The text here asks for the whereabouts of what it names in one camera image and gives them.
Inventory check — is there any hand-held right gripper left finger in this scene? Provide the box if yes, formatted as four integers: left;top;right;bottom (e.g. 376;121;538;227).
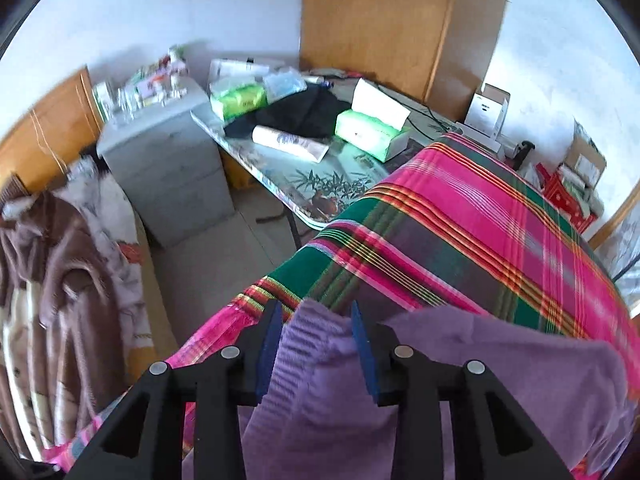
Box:
65;300;286;480

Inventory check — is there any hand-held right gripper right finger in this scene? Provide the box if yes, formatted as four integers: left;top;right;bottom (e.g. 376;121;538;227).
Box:
350;301;573;480

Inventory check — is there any purple fleece sweater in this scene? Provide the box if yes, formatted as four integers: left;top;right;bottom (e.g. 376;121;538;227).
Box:
182;300;631;480

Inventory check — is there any pink green plaid bed sheet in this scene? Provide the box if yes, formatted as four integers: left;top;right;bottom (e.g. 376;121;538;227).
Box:
42;132;640;480

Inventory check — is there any table with printed cover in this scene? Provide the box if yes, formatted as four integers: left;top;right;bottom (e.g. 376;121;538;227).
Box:
190;80;461;231

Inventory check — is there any yellow box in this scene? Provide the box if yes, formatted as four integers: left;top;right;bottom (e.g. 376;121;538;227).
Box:
220;152;257;191

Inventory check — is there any grey drawer cabinet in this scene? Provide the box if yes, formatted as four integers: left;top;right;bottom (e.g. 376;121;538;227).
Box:
96;77;236;248

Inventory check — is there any white printed tube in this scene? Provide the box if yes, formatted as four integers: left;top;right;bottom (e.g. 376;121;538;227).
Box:
251;125;330;162

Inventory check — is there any brown fleece blanket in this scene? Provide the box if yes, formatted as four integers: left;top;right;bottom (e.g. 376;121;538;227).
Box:
0;155;151;461

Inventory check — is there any open green tissue pack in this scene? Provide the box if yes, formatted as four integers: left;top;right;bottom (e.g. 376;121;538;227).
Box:
334;78;412;163

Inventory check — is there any black cloth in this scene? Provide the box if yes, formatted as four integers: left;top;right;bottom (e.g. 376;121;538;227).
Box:
225;85;351;138

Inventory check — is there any small black object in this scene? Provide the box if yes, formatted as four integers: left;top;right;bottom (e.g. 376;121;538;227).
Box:
515;140;536;171

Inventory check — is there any clear plastic bag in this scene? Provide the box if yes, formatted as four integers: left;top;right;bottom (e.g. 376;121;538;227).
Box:
262;67;307;103

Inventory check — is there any white cardboard box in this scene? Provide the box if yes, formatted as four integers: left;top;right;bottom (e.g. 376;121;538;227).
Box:
464;83;511;141

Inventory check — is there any white flat box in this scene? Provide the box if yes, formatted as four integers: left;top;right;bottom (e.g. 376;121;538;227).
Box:
207;58;286;86

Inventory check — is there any group of small bottles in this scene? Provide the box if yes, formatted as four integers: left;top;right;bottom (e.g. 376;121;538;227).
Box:
92;47;188;126

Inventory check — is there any brown cardboard box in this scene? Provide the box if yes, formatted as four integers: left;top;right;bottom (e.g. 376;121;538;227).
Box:
565;120;608;186

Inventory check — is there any wooden headboard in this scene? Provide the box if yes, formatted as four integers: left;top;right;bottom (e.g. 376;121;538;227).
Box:
0;67;106;196

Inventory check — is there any wooden wardrobe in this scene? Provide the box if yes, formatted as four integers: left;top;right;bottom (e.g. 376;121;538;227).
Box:
300;0;511;121

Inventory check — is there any wooden door frame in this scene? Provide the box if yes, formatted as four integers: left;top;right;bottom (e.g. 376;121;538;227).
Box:
587;190;640;253

